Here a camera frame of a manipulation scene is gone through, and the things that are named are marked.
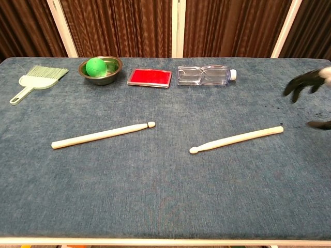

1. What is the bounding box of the brown pleated curtain panel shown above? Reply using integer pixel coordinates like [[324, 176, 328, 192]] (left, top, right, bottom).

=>
[[183, 0, 293, 58], [0, 0, 68, 62], [279, 0, 331, 61], [59, 0, 173, 58]]

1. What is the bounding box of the green ball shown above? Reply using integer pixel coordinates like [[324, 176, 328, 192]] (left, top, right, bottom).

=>
[[85, 57, 108, 78]]

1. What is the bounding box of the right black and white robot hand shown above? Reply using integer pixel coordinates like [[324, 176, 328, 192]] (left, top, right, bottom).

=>
[[282, 66, 331, 130]]

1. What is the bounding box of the blue table cloth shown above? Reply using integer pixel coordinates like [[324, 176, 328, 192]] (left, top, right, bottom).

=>
[[0, 56, 331, 240]]

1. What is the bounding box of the clear plastic water bottle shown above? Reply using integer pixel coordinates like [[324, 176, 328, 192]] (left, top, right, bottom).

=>
[[177, 65, 238, 87]]

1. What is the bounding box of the light green hand brush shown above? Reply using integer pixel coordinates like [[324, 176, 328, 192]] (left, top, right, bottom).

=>
[[9, 65, 69, 106]]

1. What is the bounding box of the stainless steel bowl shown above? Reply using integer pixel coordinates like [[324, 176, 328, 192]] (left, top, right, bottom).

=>
[[78, 55, 123, 86]]

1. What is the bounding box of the white partition frame post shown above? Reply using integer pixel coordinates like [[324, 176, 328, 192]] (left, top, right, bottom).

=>
[[171, 0, 187, 58], [270, 0, 303, 58], [46, 0, 79, 58]]

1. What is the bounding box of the wooden drumstick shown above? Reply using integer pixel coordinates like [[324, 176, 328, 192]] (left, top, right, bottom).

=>
[[51, 121, 156, 150], [189, 126, 284, 154]]

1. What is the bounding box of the red pad in clear case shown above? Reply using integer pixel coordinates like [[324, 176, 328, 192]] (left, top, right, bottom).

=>
[[127, 68, 173, 89]]

